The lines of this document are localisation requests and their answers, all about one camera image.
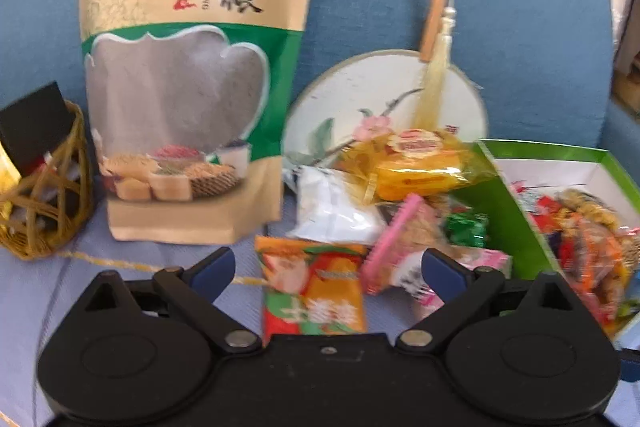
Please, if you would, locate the woven bamboo basket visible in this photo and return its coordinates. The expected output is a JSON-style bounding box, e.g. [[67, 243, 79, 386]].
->
[[1, 101, 94, 261]]

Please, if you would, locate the light blue seat blanket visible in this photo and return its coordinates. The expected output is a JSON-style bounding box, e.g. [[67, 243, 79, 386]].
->
[[0, 190, 302, 427]]

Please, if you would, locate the orange green snack packet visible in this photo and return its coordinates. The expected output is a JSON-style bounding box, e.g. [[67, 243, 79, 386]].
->
[[254, 236, 368, 340]]

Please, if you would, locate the white snack packet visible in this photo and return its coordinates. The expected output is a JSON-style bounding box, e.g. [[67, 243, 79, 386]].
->
[[288, 167, 386, 246]]

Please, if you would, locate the blue sofa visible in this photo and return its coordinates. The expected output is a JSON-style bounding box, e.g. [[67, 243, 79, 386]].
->
[[1, 0, 639, 165]]

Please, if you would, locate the green candy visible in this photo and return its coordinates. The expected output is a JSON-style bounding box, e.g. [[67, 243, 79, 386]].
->
[[444, 210, 489, 248]]

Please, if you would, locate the round white painted fan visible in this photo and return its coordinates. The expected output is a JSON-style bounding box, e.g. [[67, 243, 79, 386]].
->
[[282, 0, 488, 174]]

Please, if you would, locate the black card in basket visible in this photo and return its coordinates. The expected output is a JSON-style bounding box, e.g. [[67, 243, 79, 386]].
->
[[1, 81, 75, 176]]

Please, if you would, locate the green white cardboard box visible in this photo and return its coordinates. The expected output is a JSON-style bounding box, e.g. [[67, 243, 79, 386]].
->
[[454, 140, 639, 343]]

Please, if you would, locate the large beige grain bag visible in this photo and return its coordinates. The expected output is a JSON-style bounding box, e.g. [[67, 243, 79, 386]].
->
[[79, 0, 309, 245]]

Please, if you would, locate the yellow cake snack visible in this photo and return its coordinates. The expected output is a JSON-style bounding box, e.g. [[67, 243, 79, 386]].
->
[[336, 129, 496, 205]]

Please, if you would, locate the pink snack packet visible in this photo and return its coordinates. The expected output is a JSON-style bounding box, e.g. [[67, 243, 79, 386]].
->
[[360, 194, 512, 319]]

